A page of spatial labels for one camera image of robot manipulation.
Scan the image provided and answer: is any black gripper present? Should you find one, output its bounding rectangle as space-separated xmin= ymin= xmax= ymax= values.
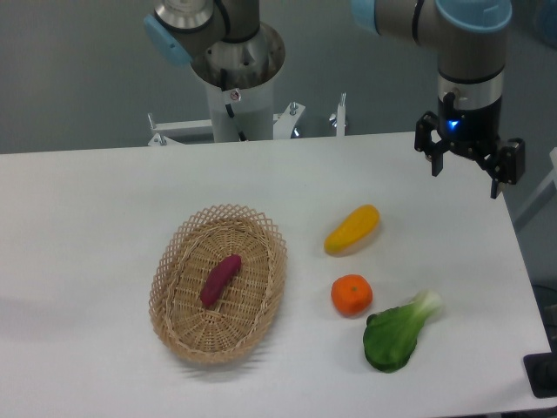
xmin=414 ymin=92 xmax=525 ymax=199

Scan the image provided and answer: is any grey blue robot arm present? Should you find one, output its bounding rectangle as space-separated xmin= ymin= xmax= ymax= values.
xmin=144 ymin=1 xmax=525 ymax=196

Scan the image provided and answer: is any black device at table edge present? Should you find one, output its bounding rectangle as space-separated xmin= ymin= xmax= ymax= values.
xmin=523 ymin=353 xmax=556 ymax=399

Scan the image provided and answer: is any white metal mounting frame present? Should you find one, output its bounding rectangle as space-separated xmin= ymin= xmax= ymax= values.
xmin=146 ymin=91 xmax=349 ymax=147

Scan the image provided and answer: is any orange tangerine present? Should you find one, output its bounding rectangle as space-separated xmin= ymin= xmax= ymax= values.
xmin=331 ymin=274 xmax=373 ymax=317

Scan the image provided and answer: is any green bok choy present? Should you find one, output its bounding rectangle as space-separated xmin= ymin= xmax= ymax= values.
xmin=362 ymin=290 xmax=443 ymax=373

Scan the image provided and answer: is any white frame at right edge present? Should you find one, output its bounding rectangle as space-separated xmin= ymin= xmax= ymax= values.
xmin=513 ymin=148 xmax=557 ymax=233

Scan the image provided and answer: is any purple sweet potato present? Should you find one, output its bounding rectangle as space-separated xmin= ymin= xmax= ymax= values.
xmin=199 ymin=254 xmax=242 ymax=307

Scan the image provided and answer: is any woven wicker oval basket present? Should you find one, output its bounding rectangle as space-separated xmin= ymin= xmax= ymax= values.
xmin=149 ymin=205 xmax=287 ymax=365

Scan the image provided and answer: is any yellow mango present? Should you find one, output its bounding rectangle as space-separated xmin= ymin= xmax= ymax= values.
xmin=323 ymin=204 xmax=380 ymax=255

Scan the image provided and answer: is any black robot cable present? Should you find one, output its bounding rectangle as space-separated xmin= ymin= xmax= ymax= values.
xmin=219 ymin=68 xmax=248 ymax=143

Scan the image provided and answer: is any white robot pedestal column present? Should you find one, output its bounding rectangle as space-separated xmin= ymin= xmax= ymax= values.
xmin=188 ymin=22 xmax=286 ymax=143

